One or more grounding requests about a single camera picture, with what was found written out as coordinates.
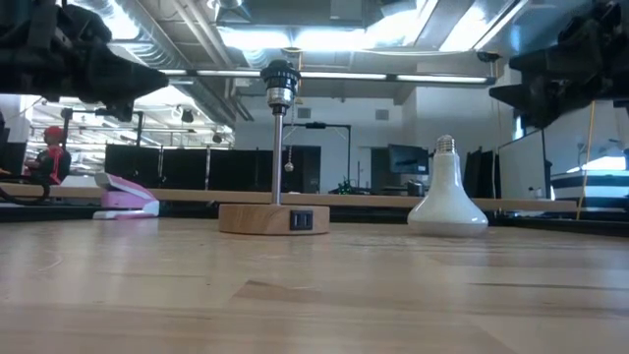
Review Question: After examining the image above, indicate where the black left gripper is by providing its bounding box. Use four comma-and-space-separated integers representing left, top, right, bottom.
0, 0, 170, 123

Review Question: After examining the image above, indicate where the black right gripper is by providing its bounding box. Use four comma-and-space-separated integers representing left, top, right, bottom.
488, 0, 629, 131

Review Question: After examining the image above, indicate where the white flood lightbulb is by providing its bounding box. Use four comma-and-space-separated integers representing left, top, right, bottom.
406, 134, 489, 239

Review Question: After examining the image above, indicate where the lamp with round wooden base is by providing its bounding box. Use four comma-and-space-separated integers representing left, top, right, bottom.
218, 58, 331, 236

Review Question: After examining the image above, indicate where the white board panel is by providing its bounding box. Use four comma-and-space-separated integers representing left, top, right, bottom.
497, 128, 552, 201

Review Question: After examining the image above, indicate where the black white striped box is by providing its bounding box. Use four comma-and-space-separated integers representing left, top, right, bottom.
549, 169, 629, 211

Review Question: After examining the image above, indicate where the person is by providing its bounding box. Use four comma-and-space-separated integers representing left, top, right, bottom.
24, 125, 73, 187

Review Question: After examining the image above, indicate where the pink stapler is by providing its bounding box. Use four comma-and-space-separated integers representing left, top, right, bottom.
92, 171, 161, 221

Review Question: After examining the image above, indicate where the black computer monitor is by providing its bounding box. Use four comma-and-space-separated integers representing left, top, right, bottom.
386, 144, 430, 176

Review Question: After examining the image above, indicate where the long ceiling light strip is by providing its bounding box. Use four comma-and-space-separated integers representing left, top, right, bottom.
156, 68, 488, 85

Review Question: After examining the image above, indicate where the light wooden desk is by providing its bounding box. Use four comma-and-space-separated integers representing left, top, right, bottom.
0, 182, 580, 213

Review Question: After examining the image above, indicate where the yellow cable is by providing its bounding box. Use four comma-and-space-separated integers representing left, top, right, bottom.
575, 100, 597, 222

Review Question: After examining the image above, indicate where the black partition wall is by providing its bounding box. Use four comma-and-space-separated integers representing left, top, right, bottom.
104, 144, 321, 193

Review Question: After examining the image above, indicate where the black floor cable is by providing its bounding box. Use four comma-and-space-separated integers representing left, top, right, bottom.
0, 169, 53, 207

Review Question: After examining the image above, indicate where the black stand frame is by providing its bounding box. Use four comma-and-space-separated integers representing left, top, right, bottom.
282, 122, 353, 182

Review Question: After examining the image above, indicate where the black aluminium frame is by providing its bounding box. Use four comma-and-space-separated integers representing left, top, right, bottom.
0, 199, 629, 238

